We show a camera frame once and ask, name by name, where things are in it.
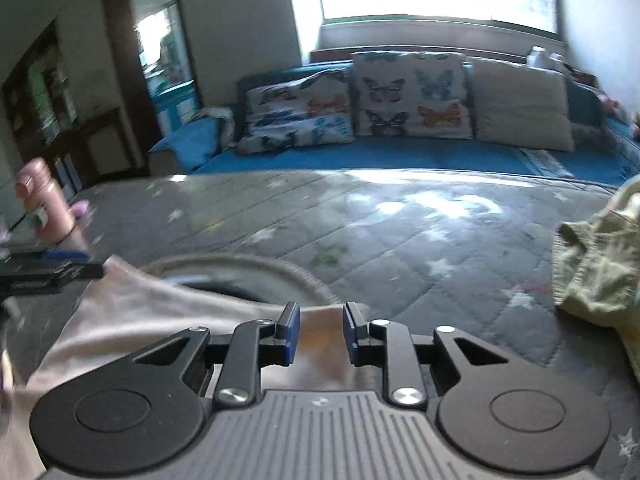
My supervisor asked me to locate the dark wooden display cabinet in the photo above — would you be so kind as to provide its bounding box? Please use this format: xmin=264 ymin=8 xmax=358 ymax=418
xmin=0 ymin=22 xmax=137 ymax=197

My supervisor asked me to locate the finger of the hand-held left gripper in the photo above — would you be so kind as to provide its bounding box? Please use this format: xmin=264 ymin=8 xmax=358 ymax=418
xmin=44 ymin=251 xmax=107 ymax=282

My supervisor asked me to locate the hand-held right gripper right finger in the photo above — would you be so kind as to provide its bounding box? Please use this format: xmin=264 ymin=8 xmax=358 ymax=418
xmin=342 ymin=302 xmax=510 ymax=407

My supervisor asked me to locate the blue cabinet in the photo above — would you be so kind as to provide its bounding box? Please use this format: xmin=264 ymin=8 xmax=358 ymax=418
xmin=150 ymin=80 xmax=197 ymax=137

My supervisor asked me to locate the round induction cooktop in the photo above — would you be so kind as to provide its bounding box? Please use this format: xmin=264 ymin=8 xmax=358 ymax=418
xmin=140 ymin=254 xmax=342 ymax=307

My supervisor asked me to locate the teal cushion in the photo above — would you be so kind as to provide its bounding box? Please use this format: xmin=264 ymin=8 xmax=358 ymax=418
xmin=566 ymin=81 xmax=604 ymax=127

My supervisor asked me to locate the blue sofa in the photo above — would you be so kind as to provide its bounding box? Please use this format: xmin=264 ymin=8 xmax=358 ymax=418
xmin=147 ymin=47 xmax=640 ymax=192

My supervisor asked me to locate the grey white throw blanket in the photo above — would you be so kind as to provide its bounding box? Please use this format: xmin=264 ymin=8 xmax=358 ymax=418
xmin=192 ymin=105 xmax=239 ymax=149

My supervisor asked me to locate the butterfly print cushion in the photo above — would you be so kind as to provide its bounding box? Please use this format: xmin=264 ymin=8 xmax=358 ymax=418
xmin=235 ymin=72 xmax=357 ymax=155
xmin=350 ymin=51 xmax=474 ymax=140

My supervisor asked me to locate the beige cushion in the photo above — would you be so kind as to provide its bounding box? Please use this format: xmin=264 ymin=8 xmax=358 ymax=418
xmin=470 ymin=57 xmax=577 ymax=153

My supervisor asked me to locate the cream white garment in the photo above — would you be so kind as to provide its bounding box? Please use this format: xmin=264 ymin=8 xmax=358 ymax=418
xmin=0 ymin=255 xmax=373 ymax=480

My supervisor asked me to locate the light green garment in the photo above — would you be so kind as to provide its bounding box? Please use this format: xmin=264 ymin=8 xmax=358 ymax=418
xmin=552 ymin=175 xmax=640 ymax=382

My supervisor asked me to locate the pink cartoon face bottle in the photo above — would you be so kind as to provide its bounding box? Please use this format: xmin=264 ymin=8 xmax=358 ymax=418
xmin=15 ymin=157 xmax=77 ymax=242

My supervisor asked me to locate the dark wooden door frame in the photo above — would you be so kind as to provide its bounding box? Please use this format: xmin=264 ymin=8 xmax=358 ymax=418
xmin=99 ymin=0 xmax=202 ymax=173

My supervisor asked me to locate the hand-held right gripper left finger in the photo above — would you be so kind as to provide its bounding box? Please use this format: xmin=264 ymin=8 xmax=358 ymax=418
xmin=132 ymin=302 xmax=301 ymax=407

